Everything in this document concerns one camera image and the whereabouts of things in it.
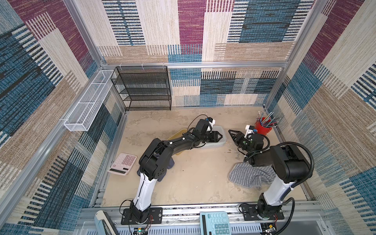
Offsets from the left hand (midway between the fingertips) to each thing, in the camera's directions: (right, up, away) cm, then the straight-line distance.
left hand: (221, 137), depth 91 cm
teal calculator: (-8, -38, -21) cm, 44 cm away
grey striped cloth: (+12, -21, -6) cm, 25 cm away
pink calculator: (-60, -16, -2) cm, 62 cm away
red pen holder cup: (+27, +4, +6) cm, 28 cm away
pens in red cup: (+32, +10, +7) cm, 34 cm away
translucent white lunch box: (-3, -5, +3) cm, 7 cm away
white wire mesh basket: (-72, +14, -18) cm, 75 cm away
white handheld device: (-60, -38, -22) cm, 74 cm away
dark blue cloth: (-32, -16, -1) cm, 36 cm away
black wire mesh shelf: (-53, +34, +18) cm, 66 cm away
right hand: (+6, +2, +3) cm, 7 cm away
